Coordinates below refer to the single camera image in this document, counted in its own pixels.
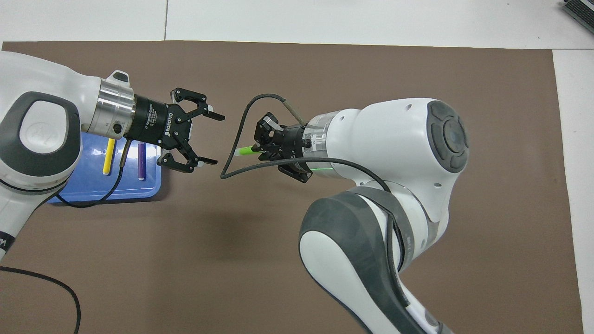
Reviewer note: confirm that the yellow marker pen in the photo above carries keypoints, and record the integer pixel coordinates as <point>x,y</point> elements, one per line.
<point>108,157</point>

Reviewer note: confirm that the brown table mat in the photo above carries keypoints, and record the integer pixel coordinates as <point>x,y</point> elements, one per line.
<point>297,79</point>

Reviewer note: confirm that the purple marker pen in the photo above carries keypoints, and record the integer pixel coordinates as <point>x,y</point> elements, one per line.
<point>141,162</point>

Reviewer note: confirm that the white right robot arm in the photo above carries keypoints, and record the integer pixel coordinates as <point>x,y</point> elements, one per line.
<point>394,148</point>

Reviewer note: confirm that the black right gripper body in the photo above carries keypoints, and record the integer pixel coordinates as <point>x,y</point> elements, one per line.
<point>292,146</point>

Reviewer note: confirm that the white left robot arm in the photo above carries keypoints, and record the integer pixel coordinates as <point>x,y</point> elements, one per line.
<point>41,130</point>

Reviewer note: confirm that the green marker pen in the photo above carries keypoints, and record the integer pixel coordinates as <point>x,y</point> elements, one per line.
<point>246,150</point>

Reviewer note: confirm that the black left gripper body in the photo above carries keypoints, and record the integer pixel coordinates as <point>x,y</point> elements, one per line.
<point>155,125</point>

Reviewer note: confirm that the blue plastic tray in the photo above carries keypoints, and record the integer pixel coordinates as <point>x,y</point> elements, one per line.
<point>130,185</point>

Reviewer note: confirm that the dark ribbed box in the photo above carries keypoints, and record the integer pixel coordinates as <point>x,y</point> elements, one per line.
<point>582,11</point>

